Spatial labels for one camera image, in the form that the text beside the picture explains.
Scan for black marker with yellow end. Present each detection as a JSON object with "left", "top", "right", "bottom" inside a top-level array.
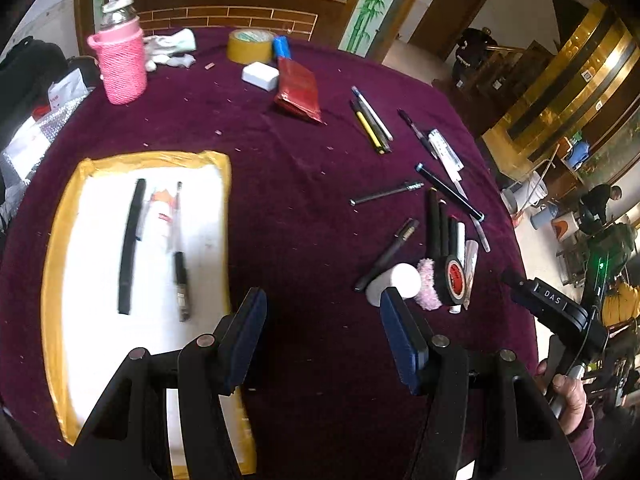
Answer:
[{"left": 426, "top": 187, "right": 442, "bottom": 266}]

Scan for dark grey metal pen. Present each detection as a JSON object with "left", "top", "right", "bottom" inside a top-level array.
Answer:
[{"left": 349, "top": 181, "right": 425, "bottom": 206}]

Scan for slim black pen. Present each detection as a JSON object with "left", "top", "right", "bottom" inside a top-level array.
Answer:
[{"left": 349, "top": 100, "right": 392, "bottom": 153}]

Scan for clear transparent pen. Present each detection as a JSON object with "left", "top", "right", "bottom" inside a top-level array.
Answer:
[{"left": 469, "top": 215, "right": 492, "bottom": 253}]

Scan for bamboo painted panel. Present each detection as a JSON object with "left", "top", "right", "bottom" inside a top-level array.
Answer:
[{"left": 345, "top": 0, "right": 411, "bottom": 56}]

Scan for black pen with clip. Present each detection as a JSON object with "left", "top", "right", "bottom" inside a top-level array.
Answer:
[{"left": 397, "top": 108, "right": 438, "bottom": 160}]

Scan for silver glitter bag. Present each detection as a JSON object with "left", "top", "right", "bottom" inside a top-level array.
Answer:
[{"left": 0, "top": 95, "right": 93, "bottom": 211}]

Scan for white tube with orange cap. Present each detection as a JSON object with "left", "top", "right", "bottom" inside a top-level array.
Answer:
[{"left": 142, "top": 187, "right": 176, "bottom": 251}]

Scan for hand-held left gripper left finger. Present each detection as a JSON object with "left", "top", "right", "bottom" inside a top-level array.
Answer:
[{"left": 67, "top": 287, "right": 268, "bottom": 480}]

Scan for white pen with blue cap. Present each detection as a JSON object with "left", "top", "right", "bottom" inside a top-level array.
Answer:
[{"left": 351, "top": 85, "right": 394, "bottom": 142}]

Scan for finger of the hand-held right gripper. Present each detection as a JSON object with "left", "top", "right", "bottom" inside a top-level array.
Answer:
[{"left": 501, "top": 269, "right": 537, "bottom": 311}]

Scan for clear plastic pen package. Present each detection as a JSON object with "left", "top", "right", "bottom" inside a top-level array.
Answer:
[{"left": 427, "top": 128, "right": 468, "bottom": 200}]

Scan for black gel pen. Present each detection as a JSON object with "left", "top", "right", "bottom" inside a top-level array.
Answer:
[{"left": 170, "top": 181, "right": 193, "bottom": 322}]

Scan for white plastic bag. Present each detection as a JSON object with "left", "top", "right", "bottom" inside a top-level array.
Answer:
[{"left": 47, "top": 69, "right": 93, "bottom": 111}]

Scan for red foil packet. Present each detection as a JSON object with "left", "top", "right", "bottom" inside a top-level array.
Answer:
[{"left": 273, "top": 56, "right": 323, "bottom": 124}]

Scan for black flat strip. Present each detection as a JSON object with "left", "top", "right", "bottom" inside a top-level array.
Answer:
[{"left": 117, "top": 178, "right": 147, "bottom": 316}]

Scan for clear plastic tube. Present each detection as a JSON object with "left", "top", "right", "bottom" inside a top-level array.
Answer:
[{"left": 462, "top": 239, "right": 480, "bottom": 310}]

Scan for wooden counter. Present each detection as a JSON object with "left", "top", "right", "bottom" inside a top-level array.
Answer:
[{"left": 74, "top": 0, "right": 378, "bottom": 61}]

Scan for white work glove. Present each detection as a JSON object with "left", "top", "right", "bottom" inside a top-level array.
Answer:
[{"left": 142, "top": 28, "right": 197, "bottom": 72}]

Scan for white cylinder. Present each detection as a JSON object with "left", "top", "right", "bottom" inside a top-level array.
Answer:
[{"left": 365, "top": 262, "right": 422, "bottom": 307}]

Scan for white bucket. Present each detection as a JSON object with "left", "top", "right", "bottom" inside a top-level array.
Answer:
[{"left": 500, "top": 170, "right": 548, "bottom": 213}]

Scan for white tray with yellow tape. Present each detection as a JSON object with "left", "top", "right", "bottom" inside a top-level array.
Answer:
[{"left": 40, "top": 149, "right": 258, "bottom": 478}]

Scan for long black pen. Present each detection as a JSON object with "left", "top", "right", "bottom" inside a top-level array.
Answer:
[{"left": 415, "top": 162, "right": 486, "bottom": 222}]

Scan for yellow pen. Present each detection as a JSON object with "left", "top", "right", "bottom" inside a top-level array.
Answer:
[{"left": 354, "top": 107, "right": 386, "bottom": 155}]

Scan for yellow cloth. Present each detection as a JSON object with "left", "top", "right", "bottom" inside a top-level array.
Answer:
[{"left": 602, "top": 280, "right": 640, "bottom": 326}]

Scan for person's right hand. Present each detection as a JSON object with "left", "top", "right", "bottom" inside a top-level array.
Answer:
[{"left": 535, "top": 360, "right": 593, "bottom": 436}]

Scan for pink fluffy pompom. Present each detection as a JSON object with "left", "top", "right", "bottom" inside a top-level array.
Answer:
[{"left": 414, "top": 258, "right": 443, "bottom": 311}]

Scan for yellow-brown packing tape roll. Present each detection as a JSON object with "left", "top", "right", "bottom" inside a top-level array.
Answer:
[{"left": 226, "top": 29, "right": 276, "bottom": 66}]

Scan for person's right forearm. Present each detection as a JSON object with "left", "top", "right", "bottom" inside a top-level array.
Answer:
[{"left": 567, "top": 405, "right": 608, "bottom": 480}]

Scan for black pen with grey grip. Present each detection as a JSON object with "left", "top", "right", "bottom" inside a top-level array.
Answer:
[{"left": 354, "top": 218, "right": 420, "bottom": 292}]

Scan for orange and white bin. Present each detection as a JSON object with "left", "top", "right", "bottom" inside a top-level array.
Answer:
[{"left": 552, "top": 212, "right": 581, "bottom": 243}]

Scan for white paint marker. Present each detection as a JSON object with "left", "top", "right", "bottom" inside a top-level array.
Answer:
[{"left": 449, "top": 221, "right": 467, "bottom": 315}]

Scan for brown wooden door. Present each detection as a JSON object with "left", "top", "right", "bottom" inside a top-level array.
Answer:
[{"left": 407, "top": 0, "right": 491, "bottom": 61}]

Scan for black electrical tape roll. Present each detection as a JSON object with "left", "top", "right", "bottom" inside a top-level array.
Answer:
[{"left": 435, "top": 255, "right": 468, "bottom": 308}]

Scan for black bag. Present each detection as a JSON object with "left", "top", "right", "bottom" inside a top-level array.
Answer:
[{"left": 0, "top": 36, "right": 71, "bottom": 126}]

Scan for bottle in pink knit sleeve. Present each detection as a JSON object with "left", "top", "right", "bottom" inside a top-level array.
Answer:
[{"left": 87, "top": 0, "right": 149, "bottom": 106}]

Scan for blue bucket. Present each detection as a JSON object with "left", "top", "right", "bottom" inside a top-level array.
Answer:
[{"left": 530, "top": 204, "right": 560, "bottom": 231}]

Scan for small white box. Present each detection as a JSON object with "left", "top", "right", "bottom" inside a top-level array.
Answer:
[{"left": 241, "top": 61, "right": 280, "bottom": 92}]

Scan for gold reception counter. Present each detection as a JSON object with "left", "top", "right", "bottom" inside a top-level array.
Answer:
[{"left": 482, "top": 2, "right": 640, "bottom": 181}]

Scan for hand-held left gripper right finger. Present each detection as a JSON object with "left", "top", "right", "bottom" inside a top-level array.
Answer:
[{"left": 379, "top": 287, "right": 586, "bottom": 480}]

